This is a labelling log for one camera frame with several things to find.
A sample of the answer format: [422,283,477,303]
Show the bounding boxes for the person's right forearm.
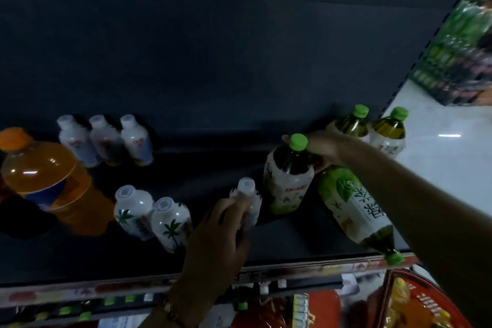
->
[344,139,492,328]

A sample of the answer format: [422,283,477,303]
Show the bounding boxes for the large green-capped tea bottle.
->
[368,106,409,159]
[325,104,371,144]
[317,165,405,266]
[263,133,316,216]

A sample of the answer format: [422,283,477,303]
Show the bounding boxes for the person's left hand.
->
[169,196,253,310]

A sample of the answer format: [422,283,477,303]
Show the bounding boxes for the red plastic snack bag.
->
[230,289,343,328]

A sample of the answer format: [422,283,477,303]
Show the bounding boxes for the shrink-wrapped bottle packs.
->
[409,0,492,108]

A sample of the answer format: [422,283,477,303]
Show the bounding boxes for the dark grey metal shelf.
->
[0,0,492,317]

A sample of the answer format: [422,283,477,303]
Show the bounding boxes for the person's left forearm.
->
[136,293,220,328]

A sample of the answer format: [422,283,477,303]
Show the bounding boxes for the yellow trimmed card pack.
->
[292,293,310,328]

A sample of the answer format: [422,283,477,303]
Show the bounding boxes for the white bottle yellow base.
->
[89,114,126,167]
[120,113,154,167]
[56,114,100,169]

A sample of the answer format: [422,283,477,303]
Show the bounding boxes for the beaded wrist bracelet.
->
[159,295,185,323]

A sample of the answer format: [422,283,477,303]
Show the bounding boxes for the person's right hand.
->
[281,131,357,174]

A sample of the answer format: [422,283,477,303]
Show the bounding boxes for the red shelf price strip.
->
[0,253,422,309]

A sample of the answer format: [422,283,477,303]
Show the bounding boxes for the large orange soda bottle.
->
[0,127,116,238]

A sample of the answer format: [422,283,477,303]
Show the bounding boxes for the red shopping basket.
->
[367,269,474,328]

